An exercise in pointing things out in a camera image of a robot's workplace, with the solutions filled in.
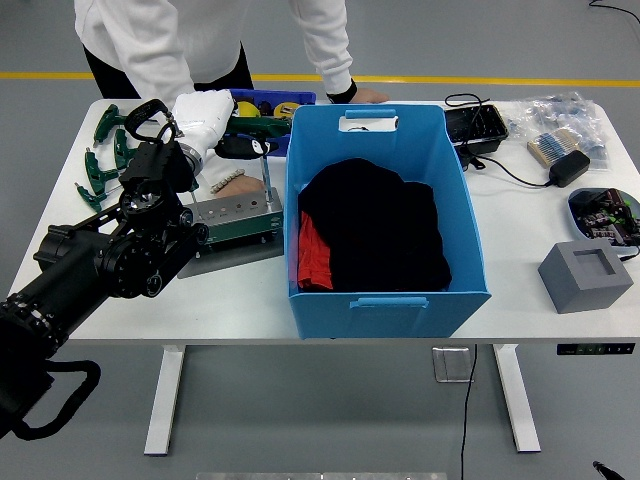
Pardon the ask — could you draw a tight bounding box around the large light blue plastic box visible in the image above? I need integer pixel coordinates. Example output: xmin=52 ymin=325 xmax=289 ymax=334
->
xmin=283 ymin=103 xmax=493 ymax=341

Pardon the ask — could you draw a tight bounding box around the person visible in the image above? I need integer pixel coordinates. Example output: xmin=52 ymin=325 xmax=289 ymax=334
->
xmin=73 ymin=0 xmax=391 ymax=200

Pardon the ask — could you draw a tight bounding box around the clear bag of blue parts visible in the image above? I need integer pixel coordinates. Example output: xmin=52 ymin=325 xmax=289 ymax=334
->
xmin=507 ymin=91 xmax=611 ymax=174

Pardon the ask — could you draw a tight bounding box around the metal floor socket cover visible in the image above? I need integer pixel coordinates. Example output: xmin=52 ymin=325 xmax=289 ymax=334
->
xmin=432 ymin=346 xmax=475 ymax=384

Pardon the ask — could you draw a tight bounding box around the electronic parts pile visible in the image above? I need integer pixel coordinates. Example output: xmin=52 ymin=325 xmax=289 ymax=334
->
xmin=569 ymin=188 xmax=640 ymax=247

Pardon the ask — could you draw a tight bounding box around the red cloth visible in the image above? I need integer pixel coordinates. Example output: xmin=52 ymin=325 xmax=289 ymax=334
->
xmin=297 ymin=209 xmax=335 ymax=293

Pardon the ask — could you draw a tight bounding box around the person's right hand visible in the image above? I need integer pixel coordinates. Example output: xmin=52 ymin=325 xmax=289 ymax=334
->
xmin=215 ymin=176 xmax=267 ymax=200

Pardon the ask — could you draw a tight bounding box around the large green T-handle hex wrench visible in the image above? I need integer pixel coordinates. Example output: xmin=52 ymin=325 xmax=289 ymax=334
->
xmin=224 ymin=114 xmax=293 ymax=202

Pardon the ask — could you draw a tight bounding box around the white table leg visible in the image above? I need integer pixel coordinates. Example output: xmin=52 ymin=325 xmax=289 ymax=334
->
xmin=143 ymin=344 xmax=186 ymax=457
xmin=492 ymin=343 xmax=542 ymax=454

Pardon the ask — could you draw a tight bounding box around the black power adapter cable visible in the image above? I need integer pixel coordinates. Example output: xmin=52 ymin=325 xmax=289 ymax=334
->
xmin=443 ymin=92 xmax=556 ymax=190

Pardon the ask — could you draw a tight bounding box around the person's left hand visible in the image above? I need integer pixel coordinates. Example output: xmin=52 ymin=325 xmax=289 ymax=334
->
xmin=349 ymin=87 xmax=391 ymax=105

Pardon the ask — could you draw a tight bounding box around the black cloth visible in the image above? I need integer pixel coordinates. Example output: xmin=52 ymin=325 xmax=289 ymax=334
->
xmin=297 ymin=158 xmax=454 ymax=294

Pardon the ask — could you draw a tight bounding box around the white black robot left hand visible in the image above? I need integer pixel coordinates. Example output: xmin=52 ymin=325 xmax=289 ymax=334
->
xmin=171 ymin=88 xmax=281 ymax=164

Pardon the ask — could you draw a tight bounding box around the black floor cable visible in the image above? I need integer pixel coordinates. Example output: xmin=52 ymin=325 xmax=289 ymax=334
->
xmin=588 ymin=0 xmax=640 ymax=24

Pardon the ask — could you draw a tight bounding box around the black plastic tray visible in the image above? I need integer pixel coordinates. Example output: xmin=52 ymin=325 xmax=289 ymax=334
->
xmin=443 ymin=104 xmax=510 ymax=156

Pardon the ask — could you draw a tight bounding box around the white blue plate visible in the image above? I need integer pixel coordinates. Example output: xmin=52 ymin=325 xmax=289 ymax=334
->
xmin=567 ymin=187 xmax=640 ymax=250

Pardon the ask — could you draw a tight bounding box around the beaded bracelet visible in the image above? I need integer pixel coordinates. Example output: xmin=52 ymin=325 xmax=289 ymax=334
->
xmin=209 ymin=168 xmax=247 ymax=195

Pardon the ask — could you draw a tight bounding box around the yellow tape measure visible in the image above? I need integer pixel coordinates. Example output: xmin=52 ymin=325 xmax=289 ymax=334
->
xmin=272 ymin=101 xmax=304 ymax=121

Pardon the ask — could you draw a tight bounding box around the grey foam block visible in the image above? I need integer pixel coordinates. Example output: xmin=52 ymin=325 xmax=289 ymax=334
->
xmin=537 ymin=239 xmax=635 ymax=315

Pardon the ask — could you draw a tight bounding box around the black power adapter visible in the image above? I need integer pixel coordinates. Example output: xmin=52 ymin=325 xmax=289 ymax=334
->
xmin=548 ymin=149 xmax=592 ymax=190

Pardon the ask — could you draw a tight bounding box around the black table control panel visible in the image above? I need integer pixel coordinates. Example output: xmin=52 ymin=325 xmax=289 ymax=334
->
xmin=556 ymin=342 xmax=636 ymax=357

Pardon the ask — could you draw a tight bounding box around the black wristband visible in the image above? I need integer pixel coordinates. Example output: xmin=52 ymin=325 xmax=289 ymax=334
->
xmin=325 ymin=77 xmax=359 ymax=105

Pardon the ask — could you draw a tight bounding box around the small dark blue bin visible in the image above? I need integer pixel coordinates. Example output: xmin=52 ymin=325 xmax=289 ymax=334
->
xmin=227 ymin=88 xmax=317 ymax=157

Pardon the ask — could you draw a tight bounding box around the resistor tape bundle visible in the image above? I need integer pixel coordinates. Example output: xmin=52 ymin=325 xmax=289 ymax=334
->
xmin=526 ymin=127 xmax=584 ymax=168

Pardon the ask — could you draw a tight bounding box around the grey green hex wrench stand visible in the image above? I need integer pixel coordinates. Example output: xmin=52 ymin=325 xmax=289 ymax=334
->
xmin=175 ymin=187 xmax=285 ymax=280

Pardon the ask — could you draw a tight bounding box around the black hanging cable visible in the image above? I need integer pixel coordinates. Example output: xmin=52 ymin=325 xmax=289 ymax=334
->
xmin=458 ymin=343 xmax=479 ymax=480

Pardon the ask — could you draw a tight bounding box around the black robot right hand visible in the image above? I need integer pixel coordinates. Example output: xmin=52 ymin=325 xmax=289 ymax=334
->
xmin=592 ymin=460 xmax=629 ymax=480

